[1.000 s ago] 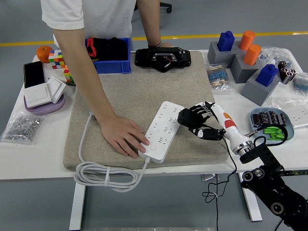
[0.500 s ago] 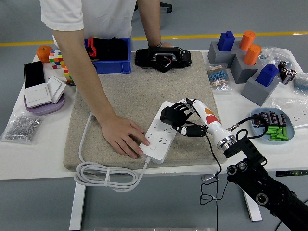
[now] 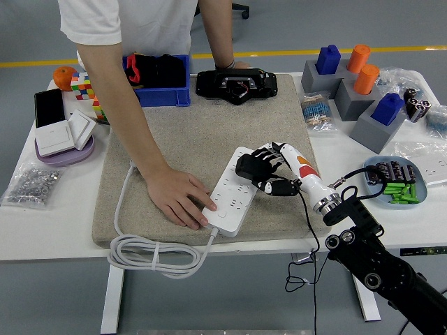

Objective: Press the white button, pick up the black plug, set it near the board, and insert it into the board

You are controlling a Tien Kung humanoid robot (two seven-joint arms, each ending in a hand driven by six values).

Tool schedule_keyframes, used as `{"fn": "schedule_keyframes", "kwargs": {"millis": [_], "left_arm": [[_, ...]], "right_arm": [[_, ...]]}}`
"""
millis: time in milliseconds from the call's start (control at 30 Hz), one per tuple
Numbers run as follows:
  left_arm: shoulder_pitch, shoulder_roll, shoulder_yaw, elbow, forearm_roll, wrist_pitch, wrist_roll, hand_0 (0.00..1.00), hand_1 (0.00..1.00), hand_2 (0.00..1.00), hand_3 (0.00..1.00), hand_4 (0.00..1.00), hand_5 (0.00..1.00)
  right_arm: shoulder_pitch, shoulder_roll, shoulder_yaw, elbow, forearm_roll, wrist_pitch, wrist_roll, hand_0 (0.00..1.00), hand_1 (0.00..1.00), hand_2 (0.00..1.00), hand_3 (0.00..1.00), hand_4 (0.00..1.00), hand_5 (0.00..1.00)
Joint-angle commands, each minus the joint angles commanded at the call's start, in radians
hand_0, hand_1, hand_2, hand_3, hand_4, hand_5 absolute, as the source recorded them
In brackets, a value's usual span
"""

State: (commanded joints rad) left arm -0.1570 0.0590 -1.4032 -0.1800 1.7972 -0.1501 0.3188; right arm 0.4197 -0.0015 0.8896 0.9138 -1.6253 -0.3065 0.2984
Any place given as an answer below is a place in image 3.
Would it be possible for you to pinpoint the person's right hand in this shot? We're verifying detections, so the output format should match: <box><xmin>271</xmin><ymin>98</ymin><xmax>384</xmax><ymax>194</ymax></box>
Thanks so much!
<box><xmin>145</xmin><ymin>166</ymin><xmax>218</xmax><ymax>230</ymax></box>

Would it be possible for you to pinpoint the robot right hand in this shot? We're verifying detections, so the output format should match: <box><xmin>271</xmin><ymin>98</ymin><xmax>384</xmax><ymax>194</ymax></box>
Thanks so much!
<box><xmin>249</xmin><ymin>141</ymin><xmax>336</xmax><ymax>207</ymax></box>

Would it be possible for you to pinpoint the person's left hand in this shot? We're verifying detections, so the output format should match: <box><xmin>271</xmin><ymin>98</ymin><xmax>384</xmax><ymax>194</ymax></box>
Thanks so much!
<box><xmin>215</xmin><ymin>61</ymin><xmax>252</xmax><ymax>70</ymax></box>

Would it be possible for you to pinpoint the white power strip with cord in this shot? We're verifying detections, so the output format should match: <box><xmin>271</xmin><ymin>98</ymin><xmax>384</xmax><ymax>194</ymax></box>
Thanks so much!
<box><xmin>107</xmin><ymin>146</ymin><xmax>261</xmax><ymax>280</ymax></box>

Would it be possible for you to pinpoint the black plug with cord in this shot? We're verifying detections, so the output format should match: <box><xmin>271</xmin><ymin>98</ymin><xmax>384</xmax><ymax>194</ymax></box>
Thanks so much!
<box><xmin>235</xmin><ymin>152</ymin><xmax>330</xmax><ymax>335</ymax></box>

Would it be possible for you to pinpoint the black electronic device housing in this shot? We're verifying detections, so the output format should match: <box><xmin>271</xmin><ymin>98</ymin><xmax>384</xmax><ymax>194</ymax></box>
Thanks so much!
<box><xmin>194</xmin><ymin>67</ymin><xmax>279</xmax><ymax>106</ymax></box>

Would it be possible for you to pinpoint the black office chair base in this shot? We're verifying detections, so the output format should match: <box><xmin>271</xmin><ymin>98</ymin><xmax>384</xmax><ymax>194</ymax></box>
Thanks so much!
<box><xmin>232</xmin><ymin>2</ymin><xmax>251</xmax><ymax>20</ymax></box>

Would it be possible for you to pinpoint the grey-brown mat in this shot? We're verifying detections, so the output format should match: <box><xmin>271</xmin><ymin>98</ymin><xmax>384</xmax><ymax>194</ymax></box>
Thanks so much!
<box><xmin>91</xmin><ymin>73</ymin><xmax>332</xmax><ymax>249</ymax></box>

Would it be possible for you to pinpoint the grey block holder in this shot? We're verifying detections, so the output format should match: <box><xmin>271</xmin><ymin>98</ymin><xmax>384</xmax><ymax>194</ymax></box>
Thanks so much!
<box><xmin>350</xmin><ymin>100</ymin><xmax>408</xmax><ymax>154</ymax></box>
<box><xmin>334</xmin><ymin>79</ymin><xmax>382</xmax><ymax>122</ymax></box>
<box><xmin>300</xmin><ymin>59</ymin><xmax>352</xmax><ymax>94</ymax></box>

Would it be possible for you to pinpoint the black and red cloth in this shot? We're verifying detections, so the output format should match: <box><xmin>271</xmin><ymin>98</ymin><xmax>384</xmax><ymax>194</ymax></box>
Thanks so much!
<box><xmin>126</xmin><ymin>52</ymin><xmax>187</xmax><ymax>90</ymax></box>

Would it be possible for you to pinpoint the blue plastic bin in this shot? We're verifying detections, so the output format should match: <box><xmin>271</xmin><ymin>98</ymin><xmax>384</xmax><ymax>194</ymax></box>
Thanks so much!
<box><xmin>122</xmin><ymin>54</ymin><xmax>192</xmax><ymax>108</ymax></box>

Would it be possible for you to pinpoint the blue block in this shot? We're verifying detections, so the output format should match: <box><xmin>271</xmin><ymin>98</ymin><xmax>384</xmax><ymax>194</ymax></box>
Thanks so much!
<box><xmin>370</xmin><ymin>92</ymin><xmax>406</xmax><ymax>127</ymax></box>
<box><xmin>316</xmin><ymin>44</ymin><xmax>342</xmax><ymax>75</ymax></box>

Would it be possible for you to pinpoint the black capacitors pile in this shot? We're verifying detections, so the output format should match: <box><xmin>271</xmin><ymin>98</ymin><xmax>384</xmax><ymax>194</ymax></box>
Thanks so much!
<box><xmin>365</xmin><ymin>160</ymin><xmax>420</xmax><ymax>186</ymax></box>

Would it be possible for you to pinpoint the green cylinders pile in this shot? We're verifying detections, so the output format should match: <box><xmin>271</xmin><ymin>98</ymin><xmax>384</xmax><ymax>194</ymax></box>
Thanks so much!
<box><xmin>383</xmin><ymin>183</ymin><xmax>419</xmax><ymax>205</ymax></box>

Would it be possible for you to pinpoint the purple tray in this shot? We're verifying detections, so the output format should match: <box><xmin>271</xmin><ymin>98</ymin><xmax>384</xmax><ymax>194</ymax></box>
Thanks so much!
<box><xmin>34</xmin><ymin>135</ymin><xmax>95</xmax><ymax>168</ymax></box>

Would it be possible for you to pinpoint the light blue dish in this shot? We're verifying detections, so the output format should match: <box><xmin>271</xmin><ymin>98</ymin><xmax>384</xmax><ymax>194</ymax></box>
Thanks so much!
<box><xmin>362</xmin><ymin>156</ymin><xmax>429</xmax><ymax>209</ymax></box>

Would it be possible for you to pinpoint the colourful puzzle cube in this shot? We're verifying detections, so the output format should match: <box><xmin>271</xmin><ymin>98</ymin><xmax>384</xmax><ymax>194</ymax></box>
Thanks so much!
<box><xmin>91</xmin><ymin>94</ymin><xmax>110</xmax><ymax>123</ymax></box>
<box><xmin>70</xmin><ymin>71</ymin><xmax>94</xmax><ymax>101</ymax></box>

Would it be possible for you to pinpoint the orange cylinder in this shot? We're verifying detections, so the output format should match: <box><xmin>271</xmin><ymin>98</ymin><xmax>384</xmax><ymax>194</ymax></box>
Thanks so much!
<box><xmin>353</xmin><ymin>64</ymin><xmax>381</xmax><ymax>95</ymax></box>
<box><xmin>346</xmin><ymin>44</ymin><xmax>372</xmax><ymax>74</ymax></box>

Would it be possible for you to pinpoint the white table leg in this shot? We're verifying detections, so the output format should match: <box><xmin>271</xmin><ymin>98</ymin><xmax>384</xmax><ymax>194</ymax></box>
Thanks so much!
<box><xmin>100</xmin><ymin>263</ymin><xmax>126</xmax><ymax>335</ymax></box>
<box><xmin>349</xmin><ymin>271</ymin><xmax>382</xmax><ymax>322</ymax></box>

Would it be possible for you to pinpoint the bagged white socket panel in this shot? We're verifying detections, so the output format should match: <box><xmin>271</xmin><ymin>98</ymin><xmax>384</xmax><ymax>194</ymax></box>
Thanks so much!
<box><xmin>393</xmin><ymin>141</ymin><xmax>447</xmax><ymax>189</ymax></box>

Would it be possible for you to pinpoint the black capacitor bundle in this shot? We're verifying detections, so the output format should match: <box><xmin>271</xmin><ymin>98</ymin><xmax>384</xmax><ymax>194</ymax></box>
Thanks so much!
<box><xmin>403</xmin><ymin>88</ymin><xmax>432</xmax><ymax>124</ymax></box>

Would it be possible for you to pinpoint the black table control panel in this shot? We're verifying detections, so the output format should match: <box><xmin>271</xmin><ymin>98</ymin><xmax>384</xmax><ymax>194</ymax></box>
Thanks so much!
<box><xmin>400</xmin><ymin>246</ymin><xmax>447</xmax><ymax>258</ymax></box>

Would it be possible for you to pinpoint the clear plastic bag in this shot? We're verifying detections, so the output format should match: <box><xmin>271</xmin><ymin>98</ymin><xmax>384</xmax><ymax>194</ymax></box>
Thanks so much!
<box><xmin>376</xmin><ymin>67</ymin><xmax>425</xmax><ymax>97</ymax></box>

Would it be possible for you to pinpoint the bag of blue resistors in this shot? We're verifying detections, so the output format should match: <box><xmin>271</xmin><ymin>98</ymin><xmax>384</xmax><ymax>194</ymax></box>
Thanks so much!
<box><xmin>425</xmin><ymin>103</ymin><xmax>447</xmax><ymax>140</ymax></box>

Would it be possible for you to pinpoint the bag of metal nuts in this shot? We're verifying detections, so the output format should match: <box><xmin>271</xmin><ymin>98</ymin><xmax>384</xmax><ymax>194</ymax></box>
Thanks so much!
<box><xmin>0</xmin><ymin>161</ymin><xmax>64</xmax><ymax>211</ymax></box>

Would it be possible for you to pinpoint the black smartphone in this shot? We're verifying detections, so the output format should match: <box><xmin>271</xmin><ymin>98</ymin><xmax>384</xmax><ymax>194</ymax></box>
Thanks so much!
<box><xmin>34</xmin><ymin>88</ymin><xmax>66</xmax><ymax>129</ymax></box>

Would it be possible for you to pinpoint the orange fruit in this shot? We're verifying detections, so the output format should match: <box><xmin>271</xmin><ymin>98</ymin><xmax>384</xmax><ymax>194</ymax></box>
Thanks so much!
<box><xmin>52</xmin><ymin>66</ymin><xmax>78</xmax><ymax>92</ymax></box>

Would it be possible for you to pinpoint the white wall switch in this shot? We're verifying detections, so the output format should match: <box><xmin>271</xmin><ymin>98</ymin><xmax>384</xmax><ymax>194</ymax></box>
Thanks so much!
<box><xmin>34</xmin><ymin>119</ymin><xmax>76</xmax><ymax>158</ymax></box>
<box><xmin>67</xmin><ymin>109</ymin><xmax>97</xmax><ymax>151</ymax></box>

